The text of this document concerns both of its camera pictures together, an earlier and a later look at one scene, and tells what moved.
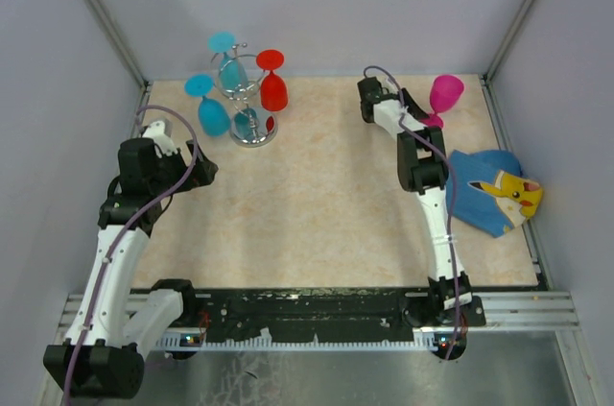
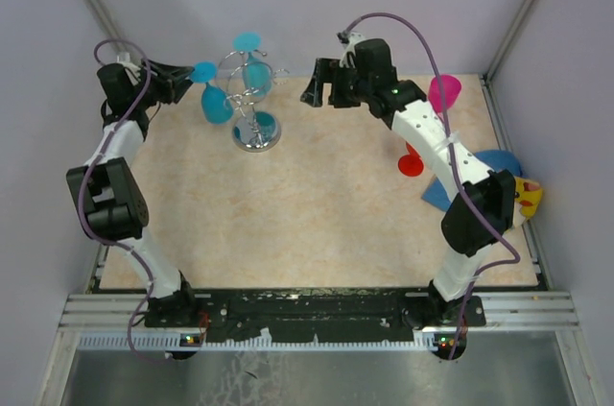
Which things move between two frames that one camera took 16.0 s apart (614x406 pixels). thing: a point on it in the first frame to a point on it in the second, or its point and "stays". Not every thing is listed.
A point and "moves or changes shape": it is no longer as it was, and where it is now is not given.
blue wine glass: (213, 117) moves or changes shape
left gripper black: (202, 172) to (172, 90)
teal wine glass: (232, 75) to (257, 76)
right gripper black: (411, 108) to (330, 72)
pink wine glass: (445, 92) stays
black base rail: (315, 314) stays
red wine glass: (273, 89) moves or changes shape
